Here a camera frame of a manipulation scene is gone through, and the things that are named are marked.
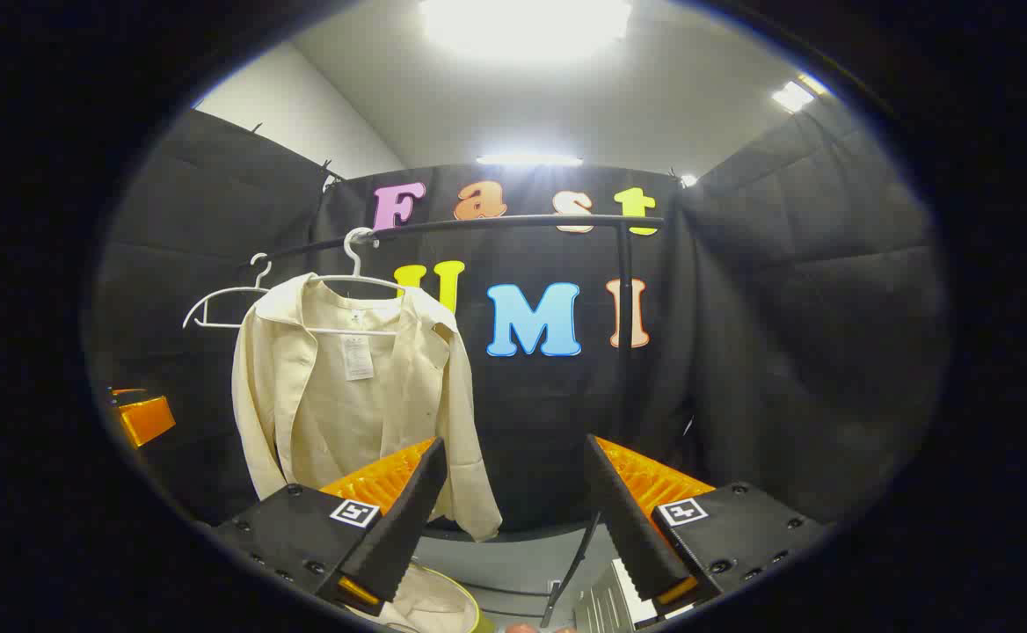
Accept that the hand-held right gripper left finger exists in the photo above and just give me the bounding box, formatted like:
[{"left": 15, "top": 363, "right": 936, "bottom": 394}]
[{"left": 215, "top": 437, "right": 449, "bottom": 616}]

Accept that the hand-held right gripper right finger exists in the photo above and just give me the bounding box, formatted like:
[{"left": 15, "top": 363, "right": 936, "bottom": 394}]
[{"left": 584, "top": 433, "right": 831, "bottom": 618}]

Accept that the yellow-rimmed laundry hamper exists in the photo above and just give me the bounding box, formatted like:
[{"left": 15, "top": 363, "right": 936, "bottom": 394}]
[{"left": 346, "top": 563, "right": 497, "bottom": 633}]

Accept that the cream shirt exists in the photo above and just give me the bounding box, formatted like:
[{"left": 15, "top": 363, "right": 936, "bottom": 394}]
[{"left": 232, "top": 273, "right": 503, "bottom": 542}]

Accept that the white plastic hanger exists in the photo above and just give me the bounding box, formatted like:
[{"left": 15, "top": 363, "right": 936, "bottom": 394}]
[
  {"left": 298, "top": 227, "right": 409, "bottom": 338},
  {"left": 182, "top": 253, "right": 273, "bottom": 331}
]

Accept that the black backdrop cloth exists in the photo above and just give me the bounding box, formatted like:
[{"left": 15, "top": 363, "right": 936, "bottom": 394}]
[{"left": 91, "top": 105, "right": 950, "bottom": 537}]

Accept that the ceiling light strip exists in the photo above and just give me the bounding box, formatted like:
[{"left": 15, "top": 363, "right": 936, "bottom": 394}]
[{"left": 477, "top": 154, "right": 584, "bottom": 168}]

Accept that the small ceiling light panel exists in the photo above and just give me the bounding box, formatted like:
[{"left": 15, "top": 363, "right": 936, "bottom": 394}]
[{"left": 772, "top": 77, "right": 829, "bottom": 114}]

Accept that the large ceiling light panel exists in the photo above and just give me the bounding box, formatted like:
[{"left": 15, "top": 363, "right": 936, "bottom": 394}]
[{"left": 419, "top": 0, "right": 634, "bottom": 55}]

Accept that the silver metal frame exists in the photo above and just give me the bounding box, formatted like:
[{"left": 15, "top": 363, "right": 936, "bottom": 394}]
[{"left": 573, "top": 558, "right": 657, "bottom": 630}]

